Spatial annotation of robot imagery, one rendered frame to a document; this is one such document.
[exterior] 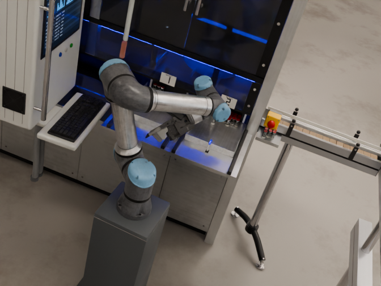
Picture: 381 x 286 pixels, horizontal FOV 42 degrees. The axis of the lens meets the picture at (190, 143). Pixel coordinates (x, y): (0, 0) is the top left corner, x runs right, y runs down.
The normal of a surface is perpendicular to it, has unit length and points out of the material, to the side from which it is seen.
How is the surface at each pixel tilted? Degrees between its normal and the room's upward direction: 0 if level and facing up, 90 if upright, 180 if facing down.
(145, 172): 8
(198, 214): 90
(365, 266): 0
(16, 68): 90
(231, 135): 0
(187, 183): 90
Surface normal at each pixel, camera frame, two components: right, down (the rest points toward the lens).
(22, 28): -0.25, 0.53
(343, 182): 0.23, -0.78
